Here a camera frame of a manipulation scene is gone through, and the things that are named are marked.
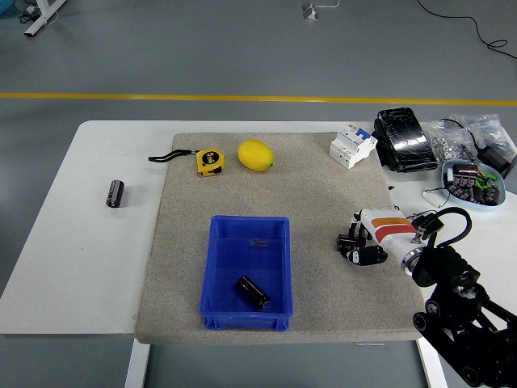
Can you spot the light blue bowl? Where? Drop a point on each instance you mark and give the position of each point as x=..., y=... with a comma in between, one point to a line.
x=490, y=208

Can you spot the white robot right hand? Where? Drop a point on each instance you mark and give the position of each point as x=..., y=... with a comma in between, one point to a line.
x=387, y=230

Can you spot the dark cylindrical battery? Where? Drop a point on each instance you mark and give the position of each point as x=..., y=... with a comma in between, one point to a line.
x=115, y=194
x=347, y=241
x=252, y=292

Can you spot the yellow lemon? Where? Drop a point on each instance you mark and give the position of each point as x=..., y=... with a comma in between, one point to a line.
x=255, y=155

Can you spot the white frame foot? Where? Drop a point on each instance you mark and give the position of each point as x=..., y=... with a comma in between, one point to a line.
x=42, y=18

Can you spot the white circuit breaker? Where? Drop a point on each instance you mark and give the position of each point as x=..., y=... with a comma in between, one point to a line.
x=351, y=147

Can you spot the white table leg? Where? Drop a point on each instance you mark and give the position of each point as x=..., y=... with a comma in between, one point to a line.
x=136, y=363
x=430, y=374

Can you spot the grey-brown mat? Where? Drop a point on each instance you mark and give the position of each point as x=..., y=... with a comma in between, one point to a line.
x=315, y=202

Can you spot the large brown capacitor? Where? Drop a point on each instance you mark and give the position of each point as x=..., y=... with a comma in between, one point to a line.
x=465, y=169

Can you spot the glossy black case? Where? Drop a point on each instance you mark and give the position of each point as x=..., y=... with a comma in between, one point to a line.
x=404, y=139

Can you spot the blue plastic box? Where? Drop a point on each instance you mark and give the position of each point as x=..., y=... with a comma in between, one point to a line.
x=234, y=258

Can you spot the grey floor socket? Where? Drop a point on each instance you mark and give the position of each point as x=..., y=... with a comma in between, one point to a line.
x=310, y=12

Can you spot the yellow tape measure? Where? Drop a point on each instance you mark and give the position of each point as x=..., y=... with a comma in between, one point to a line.
x=210, y=161

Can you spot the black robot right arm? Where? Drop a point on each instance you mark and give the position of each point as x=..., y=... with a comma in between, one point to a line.
x=444, y=262

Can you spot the clear bag of screws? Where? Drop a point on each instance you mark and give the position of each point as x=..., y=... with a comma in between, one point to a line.
x=490, y=129

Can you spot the clear bag of nuts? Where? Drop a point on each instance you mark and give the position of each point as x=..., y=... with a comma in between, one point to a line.
x=446, y=143

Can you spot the white table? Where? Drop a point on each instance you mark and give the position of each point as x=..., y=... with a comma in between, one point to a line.
x=81, y=262

